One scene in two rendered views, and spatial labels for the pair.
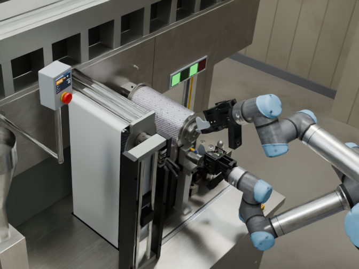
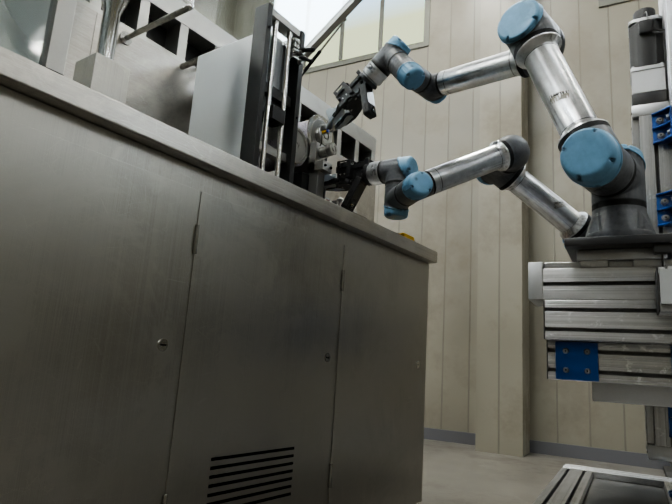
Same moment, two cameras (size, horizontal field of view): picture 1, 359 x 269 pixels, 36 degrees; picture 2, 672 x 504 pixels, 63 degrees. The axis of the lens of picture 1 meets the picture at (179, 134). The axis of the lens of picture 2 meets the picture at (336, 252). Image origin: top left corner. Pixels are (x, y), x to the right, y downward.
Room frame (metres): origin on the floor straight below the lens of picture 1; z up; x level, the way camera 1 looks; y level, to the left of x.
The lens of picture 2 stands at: (-0.15, -0.08, 0.51)
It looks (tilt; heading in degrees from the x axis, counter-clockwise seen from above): 12 degrees up; 359
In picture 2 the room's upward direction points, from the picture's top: 4 degrees clockwise
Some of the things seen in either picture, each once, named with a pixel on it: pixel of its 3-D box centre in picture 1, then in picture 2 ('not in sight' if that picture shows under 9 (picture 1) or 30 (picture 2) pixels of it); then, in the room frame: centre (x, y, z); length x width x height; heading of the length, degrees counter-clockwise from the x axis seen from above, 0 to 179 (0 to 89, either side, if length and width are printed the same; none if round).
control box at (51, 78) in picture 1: (58, 86); not in sight; (1.15, 0.32, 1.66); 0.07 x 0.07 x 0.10; 64
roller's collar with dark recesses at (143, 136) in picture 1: (148, 144); not in sight; (1.35, 0.10, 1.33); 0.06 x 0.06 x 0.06; 53
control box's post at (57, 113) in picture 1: (58, 132); not in sight; (1.15, 0.32, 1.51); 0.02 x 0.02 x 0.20
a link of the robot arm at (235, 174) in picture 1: (236, 177); (376, 173); (1.50, -0.22, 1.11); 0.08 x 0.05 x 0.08; 143
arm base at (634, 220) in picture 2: not in sight; (619, 225); (1.07, -0.77, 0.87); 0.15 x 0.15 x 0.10
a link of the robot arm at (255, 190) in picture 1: (255, 188); (398, 170); (1.45, -0.29, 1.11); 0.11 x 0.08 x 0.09; 53
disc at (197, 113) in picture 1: (190, 130); (320, 136); (1.57, -0.04, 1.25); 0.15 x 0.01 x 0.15; 143
